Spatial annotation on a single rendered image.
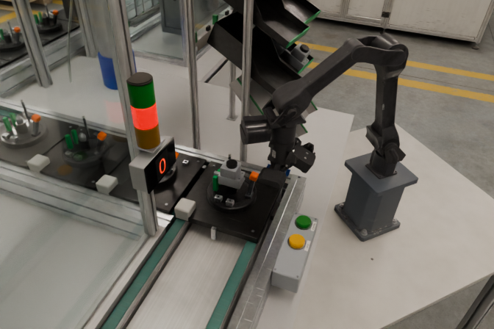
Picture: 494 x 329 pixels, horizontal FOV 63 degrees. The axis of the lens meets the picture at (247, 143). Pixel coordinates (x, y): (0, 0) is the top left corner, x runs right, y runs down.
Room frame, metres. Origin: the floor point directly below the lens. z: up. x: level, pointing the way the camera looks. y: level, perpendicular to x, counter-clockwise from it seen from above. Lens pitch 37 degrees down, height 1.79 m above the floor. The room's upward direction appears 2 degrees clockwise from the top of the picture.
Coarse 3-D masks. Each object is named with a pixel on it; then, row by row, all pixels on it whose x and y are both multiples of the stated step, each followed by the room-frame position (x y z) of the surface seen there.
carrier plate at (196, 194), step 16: (208, 176) 0.90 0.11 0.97; (192, 192) 0.83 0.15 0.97; (272, 192) 0.84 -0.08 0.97; (208, 208) 0.77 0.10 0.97; (256, 208) 0.78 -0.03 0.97; (272, 208) 0.79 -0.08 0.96; (208, 224) 0.72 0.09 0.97; (224, 224) 0.72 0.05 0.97; (240, 224) 0.72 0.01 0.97; (256, 224) 0.72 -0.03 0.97; (256, 240) 0.67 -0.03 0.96
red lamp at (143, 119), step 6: (132, 108) 0.66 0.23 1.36; (150, 108) 0.67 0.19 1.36; (156, 108) 0.68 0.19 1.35; (132, 114) 0.67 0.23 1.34; (138, 114) 0.66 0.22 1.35; (144, 114) 0.66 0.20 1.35; (150, 114) 0.67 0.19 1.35; (156, 114) 0.68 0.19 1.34; (138, 120) 0.66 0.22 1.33; (144, 120) 0.66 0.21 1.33; (150, 120) 0.66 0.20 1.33; (156, 120) 0.68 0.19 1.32; (138, 126) 0.66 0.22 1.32; (144, 126) 0.66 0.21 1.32; (150, 126) 0.66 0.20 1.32
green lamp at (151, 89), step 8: (152, 80) 0.69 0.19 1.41; (128, 88) 0.67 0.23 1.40; (136, 88) 0.66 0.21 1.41; (144, 88) 0.66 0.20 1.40; (152, 88) 0.68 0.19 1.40; (136, 96) 0.66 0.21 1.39; (144, 96) 0.66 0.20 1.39; (152, 96) 0.67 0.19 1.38; (136, 104) 0.66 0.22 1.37; (144, 104) 0.66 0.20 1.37; (152, 104) 0.67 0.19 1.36
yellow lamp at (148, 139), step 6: (156, 126) 0.68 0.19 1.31; (138, 132) 0.66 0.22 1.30; (144, 132) 0.66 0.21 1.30; (150, 132) 0.66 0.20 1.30; (156, 132) 0.67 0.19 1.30; (138, 138) 0.66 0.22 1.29; (144, 138) 0.66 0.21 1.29; (150, 138) 0.66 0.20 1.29; (156, 138) 0.67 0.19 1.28; (138, 144) 0.66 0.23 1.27; (144, 144) 0.66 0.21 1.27; (150, 144) 0.66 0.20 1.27; (156, 144) 0.67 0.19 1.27
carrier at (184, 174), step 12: (180, 156) 0.99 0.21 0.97; (192, 156) 0.99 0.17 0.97; (180, 168) 0.93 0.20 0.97; (192, 168) 0.94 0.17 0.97; (168, 180) 0.86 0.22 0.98; (180, 180) 0.88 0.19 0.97; (192, 180) 0.89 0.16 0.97; (156, 192) 0.82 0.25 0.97; (168, 192) 0.83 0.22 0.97; (180, 192) 0.83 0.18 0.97; (156, 204) 0.78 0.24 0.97; (168, 204) 0.78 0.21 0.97
